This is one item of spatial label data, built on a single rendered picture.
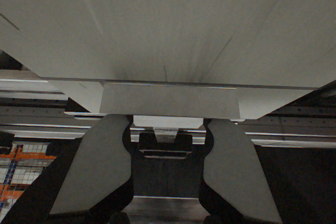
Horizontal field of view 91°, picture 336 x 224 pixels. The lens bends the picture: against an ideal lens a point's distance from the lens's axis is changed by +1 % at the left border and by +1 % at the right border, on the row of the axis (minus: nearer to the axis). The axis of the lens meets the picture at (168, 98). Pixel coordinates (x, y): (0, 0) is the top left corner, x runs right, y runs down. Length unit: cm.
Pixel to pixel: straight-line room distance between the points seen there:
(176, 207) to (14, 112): 50
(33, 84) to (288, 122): 54
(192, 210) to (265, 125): 36
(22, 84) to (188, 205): 22
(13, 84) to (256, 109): 26
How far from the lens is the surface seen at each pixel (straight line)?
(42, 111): 55
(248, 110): 17
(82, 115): 23
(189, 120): 19
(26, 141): 74
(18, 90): 29
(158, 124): 22
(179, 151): 38
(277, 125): 53
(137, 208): 20
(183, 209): 20
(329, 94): 62
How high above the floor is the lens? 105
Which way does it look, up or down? 22 degrees down
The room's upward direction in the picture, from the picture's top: 178 degrees counter-clockwise
